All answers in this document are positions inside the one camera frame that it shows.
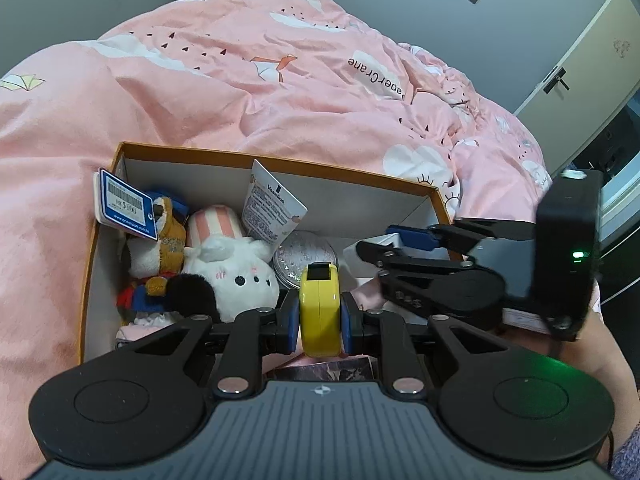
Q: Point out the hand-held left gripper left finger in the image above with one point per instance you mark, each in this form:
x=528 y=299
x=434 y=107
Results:
x=291 y=322

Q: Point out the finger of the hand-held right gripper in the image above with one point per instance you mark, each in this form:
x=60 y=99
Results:
x=400 y=259
x=415 y=237

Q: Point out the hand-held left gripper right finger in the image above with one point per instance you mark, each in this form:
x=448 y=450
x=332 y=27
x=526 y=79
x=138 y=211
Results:
x=347 y=322

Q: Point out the yellow tape measure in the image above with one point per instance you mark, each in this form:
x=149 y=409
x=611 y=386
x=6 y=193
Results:
x=320 y=310

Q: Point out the white hand cream tube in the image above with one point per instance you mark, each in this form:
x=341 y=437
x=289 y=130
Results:
x=272 y=205

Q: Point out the orange cardboard box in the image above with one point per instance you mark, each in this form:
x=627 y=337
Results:
x=200 y=170

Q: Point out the person's right hand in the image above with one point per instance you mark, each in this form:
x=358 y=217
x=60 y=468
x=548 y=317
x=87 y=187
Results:
x=600 y=360

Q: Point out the dark photo card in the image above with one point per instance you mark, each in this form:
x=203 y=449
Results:
x=325 y=370

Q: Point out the round glitter compact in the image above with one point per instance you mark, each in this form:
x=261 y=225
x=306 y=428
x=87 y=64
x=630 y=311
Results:
x=305 y=252

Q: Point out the white bunny plush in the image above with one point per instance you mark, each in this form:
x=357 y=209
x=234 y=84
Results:
x=235 y=275

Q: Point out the dark glass cabinet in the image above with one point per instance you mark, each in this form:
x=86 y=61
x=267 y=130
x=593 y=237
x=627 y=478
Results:
x=617 y=170

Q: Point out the pink pouch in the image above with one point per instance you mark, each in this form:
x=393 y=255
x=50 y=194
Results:
x=140 y=330

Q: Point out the cream door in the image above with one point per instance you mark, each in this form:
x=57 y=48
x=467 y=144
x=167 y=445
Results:
x=585 y=50

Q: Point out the blue price tag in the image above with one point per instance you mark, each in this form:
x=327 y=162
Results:
x=127 y=205

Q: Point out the pink printed blanket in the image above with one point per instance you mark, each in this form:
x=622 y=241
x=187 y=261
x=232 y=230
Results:
x=250 y=70

